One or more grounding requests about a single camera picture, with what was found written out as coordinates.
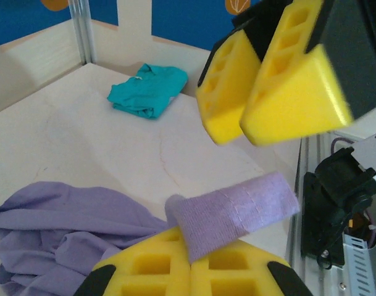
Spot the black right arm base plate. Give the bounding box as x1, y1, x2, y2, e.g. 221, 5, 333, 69
300, 171, 346, 268

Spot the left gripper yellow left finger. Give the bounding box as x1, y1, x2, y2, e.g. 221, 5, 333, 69
72, 226, 191, 296

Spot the aluminium frame post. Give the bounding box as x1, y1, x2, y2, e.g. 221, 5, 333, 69
69, 0, 98, 66

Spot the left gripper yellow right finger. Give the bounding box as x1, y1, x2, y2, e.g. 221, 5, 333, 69
190, 239, 314, 296

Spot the white table cover sheet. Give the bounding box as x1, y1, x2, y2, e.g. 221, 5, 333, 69
0, 63, 299, 278

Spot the teal t-shirt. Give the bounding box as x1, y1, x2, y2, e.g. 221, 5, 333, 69
106, 63, 188, 120

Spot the white slotted cable duct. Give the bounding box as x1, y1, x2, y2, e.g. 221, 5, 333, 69
341, 234, 376, 296

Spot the purple t-shirt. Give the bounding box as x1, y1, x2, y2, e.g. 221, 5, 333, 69
0, 171, 301, 296

